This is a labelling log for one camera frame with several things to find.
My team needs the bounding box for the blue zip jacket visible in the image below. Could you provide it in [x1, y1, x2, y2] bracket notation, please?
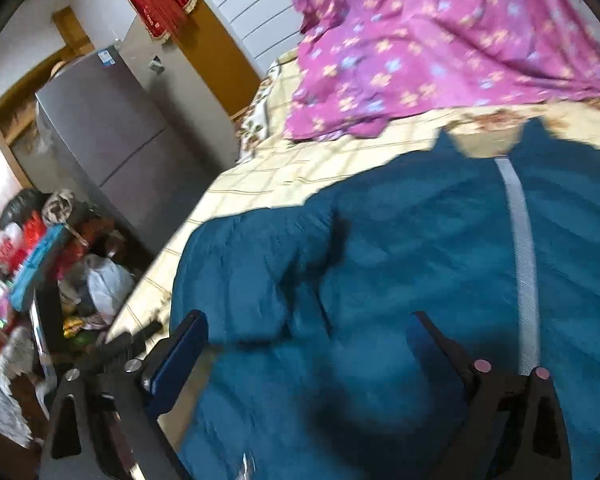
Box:
[171, 119, 600, 479]

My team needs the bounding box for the white plastic bag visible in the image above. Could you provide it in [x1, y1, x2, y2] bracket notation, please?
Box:
[81, 255, 135, 323]

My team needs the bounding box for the cluttered side table pile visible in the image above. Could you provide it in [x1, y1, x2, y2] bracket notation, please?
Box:
[0, 188, 150, 448]

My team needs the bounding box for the grey refrigerator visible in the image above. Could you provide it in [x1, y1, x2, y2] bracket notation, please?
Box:
[35, 47, 211, 255]

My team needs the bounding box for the cream floral bed sheet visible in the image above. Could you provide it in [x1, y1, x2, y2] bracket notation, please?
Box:
[116, 61, 600, 330]

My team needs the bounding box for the wooden bed headboard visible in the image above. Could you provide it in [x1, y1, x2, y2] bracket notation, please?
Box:
[172, 0, 307, 118]

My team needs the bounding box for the purple floral quilt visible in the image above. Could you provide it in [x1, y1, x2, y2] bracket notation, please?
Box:
[285, 0, 600, 141]

